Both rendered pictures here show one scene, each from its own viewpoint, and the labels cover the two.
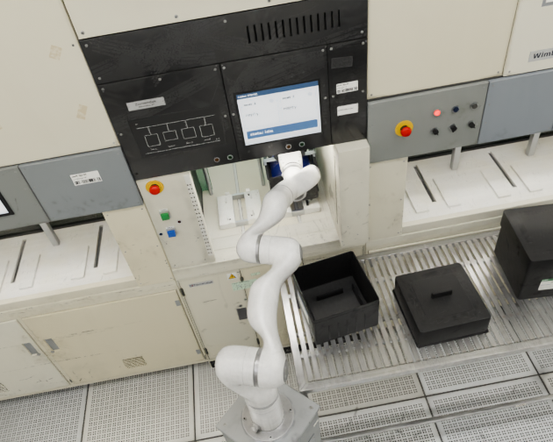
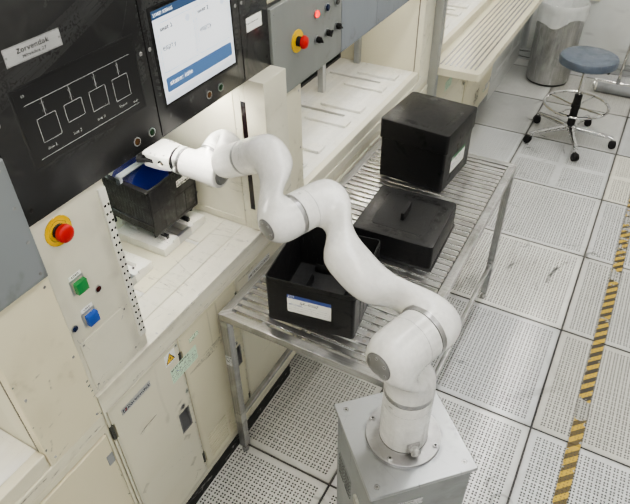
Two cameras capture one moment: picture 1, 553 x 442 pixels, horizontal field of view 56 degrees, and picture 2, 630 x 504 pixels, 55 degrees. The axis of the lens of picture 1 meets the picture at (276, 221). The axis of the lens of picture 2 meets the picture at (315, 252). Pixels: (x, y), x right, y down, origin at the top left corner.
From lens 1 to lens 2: 1.26 m
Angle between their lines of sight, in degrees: 43
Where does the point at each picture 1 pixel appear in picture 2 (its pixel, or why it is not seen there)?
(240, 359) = (412, 328)
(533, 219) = (409, 113)
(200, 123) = (112, 74)
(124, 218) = (17, 324)
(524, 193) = (357, 116)
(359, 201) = not seen: hidden behind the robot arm
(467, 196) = (321, 139)
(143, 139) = (35, 127)
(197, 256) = (125, 347)
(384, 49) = not seen: outside the picture
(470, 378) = not seen: hidden behind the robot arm
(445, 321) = (435, 228)
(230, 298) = (171, 401)
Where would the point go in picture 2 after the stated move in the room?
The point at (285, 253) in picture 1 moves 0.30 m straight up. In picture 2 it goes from (336, 193) to (338, 68)
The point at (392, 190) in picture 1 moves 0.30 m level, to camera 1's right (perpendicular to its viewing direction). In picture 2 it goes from (294, 136) to (337, 101)
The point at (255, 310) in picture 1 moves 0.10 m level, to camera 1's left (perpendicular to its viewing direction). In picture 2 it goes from (370, 270) to (348, 298)
